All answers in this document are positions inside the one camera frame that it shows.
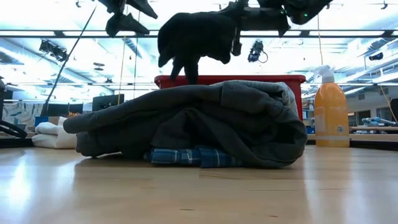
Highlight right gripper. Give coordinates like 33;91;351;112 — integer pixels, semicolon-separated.
217;0;249;57

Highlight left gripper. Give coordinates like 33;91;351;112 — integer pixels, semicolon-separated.
98;0;159;39

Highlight dark grey garment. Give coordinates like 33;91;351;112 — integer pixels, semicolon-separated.
63;80;308;169

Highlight blue plaid shorts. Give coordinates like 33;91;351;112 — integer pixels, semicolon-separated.
144;146;244;169

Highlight red plastic laundry bin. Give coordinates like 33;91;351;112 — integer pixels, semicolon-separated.
154;74;307;121

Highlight black ceiling track light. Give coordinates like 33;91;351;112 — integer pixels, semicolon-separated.
39;39;68;62

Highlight black computer monitor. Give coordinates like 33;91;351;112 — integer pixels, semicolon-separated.
91;93;125;112

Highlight orange spray bottle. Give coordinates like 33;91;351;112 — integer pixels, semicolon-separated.
312;65;351;148

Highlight white folded cloth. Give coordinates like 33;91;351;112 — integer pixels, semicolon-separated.
31;116;78;149

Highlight blue grey bench equipment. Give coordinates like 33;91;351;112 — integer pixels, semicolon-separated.
362;117;397;127

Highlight wooden workbench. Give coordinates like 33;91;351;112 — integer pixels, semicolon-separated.
349;126;398;142

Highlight black overhead camera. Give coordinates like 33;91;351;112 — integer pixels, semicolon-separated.
248;40;269;64

